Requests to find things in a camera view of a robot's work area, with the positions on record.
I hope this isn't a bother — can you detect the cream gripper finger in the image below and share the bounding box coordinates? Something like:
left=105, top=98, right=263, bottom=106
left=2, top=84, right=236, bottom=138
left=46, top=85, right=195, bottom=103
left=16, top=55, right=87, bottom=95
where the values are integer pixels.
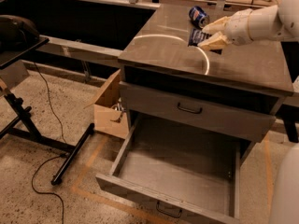
left=203, top=16, right=231, bottom=35
left=198, top=32, right=231, bottom=50

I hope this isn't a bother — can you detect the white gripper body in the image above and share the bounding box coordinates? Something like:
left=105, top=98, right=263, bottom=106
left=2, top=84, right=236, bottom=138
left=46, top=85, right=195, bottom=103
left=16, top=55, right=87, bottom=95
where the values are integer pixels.
left=224, top=8, right=252, bottom=46

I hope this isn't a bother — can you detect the blue rxbar wrapper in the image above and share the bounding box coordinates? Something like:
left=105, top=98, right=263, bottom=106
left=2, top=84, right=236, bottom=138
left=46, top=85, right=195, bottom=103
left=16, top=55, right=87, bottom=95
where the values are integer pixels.
left=188, top=28, right=210, bottom=46

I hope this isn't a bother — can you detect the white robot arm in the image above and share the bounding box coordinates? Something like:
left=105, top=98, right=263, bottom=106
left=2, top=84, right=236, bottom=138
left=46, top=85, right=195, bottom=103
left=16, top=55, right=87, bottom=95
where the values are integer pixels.
left=198, top=0, right=299, bottom=224

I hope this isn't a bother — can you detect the grey drawer cabinet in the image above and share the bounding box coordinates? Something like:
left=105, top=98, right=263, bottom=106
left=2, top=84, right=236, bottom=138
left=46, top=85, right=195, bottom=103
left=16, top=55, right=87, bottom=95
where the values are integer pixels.
left=119, top=5, right=293, bottom=157

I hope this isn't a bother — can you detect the closed grey upper drawer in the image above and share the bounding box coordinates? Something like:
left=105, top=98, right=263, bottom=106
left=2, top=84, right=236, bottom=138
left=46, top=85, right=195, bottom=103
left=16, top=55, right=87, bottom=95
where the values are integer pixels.
left=120, top=81, right=275, bottom=142

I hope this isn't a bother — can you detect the open grey lower drawer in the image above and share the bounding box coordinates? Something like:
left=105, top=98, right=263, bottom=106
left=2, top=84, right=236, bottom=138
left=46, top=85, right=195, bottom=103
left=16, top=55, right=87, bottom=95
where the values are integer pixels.
left=96, top=115, right=240, bottom=224

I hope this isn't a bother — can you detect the blue soda can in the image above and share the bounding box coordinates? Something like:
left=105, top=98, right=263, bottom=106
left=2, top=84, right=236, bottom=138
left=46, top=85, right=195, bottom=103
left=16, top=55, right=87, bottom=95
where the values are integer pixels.
left=189, top=6, right=209, bottom=29

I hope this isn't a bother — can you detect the cardboard box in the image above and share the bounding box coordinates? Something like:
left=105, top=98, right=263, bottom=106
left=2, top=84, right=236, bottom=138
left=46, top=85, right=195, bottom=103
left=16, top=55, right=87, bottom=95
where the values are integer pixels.
left=86, top=70, right=129, bottom=139

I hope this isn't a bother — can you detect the dark bag on stand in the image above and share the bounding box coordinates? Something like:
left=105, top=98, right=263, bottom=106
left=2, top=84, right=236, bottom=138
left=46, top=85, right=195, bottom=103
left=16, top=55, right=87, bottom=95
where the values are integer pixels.
left=0, top=15, right=39, bottom=51

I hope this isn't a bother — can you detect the black metal stand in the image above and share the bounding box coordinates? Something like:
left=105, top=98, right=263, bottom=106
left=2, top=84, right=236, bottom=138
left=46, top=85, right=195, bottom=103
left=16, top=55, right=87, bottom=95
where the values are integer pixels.
left=0, top=37, right=94, bottom=186

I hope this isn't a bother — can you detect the black floor cable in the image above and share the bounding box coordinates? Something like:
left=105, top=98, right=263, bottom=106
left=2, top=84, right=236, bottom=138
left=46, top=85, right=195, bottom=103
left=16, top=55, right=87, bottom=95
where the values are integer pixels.
left=30, top=63, right=65, bottom=224

